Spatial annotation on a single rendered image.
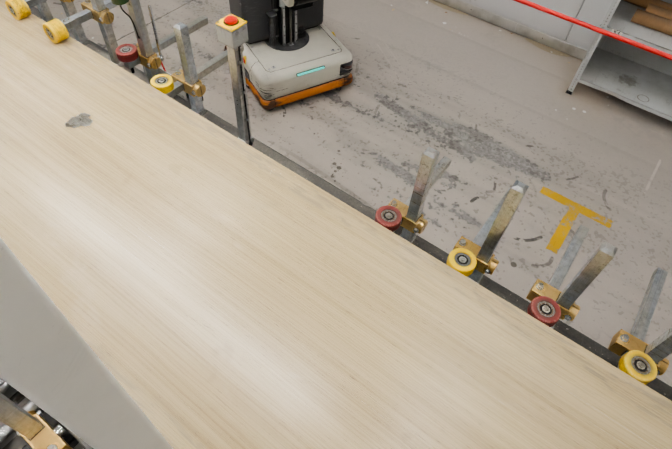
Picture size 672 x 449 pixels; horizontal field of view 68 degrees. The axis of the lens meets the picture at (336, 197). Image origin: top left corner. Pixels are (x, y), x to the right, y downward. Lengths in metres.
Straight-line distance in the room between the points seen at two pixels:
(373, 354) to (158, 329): 0.54
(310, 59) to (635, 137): 2.08
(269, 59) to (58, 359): 2.82
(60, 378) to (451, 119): 3.02
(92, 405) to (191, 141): 1.34
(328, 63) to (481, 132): 1.03
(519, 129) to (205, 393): 2.60
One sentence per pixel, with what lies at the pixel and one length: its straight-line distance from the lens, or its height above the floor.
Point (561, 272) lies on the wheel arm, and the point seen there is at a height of 0.83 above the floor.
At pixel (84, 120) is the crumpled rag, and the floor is 0.91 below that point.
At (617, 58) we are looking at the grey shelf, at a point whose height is 0.14.
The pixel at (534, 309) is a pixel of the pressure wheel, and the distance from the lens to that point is 1.47.
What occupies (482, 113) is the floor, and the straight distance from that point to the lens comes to 3.39.
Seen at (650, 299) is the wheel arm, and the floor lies 0.82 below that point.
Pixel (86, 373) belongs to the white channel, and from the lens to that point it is 0.45.
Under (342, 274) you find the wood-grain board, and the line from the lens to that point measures 1.40.
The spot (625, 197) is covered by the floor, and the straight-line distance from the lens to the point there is 3.26.
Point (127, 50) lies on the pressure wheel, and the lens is 2.20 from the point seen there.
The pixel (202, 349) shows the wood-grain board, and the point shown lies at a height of 0.90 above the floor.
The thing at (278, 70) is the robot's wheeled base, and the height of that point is 0.28.
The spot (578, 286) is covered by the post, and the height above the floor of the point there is 0.95.
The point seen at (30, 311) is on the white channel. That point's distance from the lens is 0.36.
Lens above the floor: 2.10
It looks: 51 degrees down
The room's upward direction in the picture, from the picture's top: 5 degrees clockwise
